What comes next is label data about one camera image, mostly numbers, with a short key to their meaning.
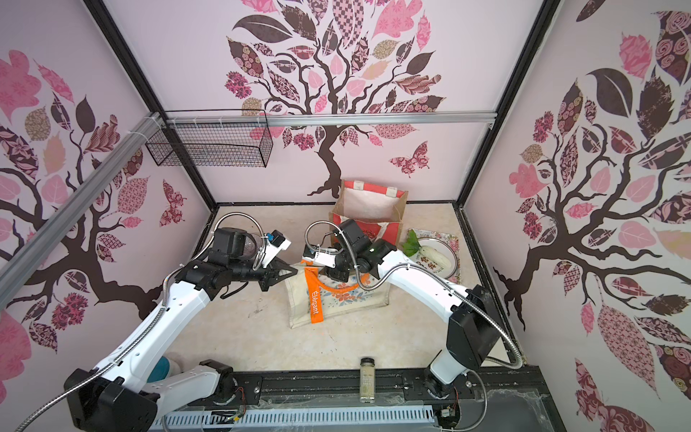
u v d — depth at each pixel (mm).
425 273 495
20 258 511
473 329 428
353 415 776
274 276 644
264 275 639
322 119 923
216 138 945
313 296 791
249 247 621
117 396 363
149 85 828
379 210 1016
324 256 670
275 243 632
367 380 726
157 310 455
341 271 697
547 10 688
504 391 729
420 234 1091
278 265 663
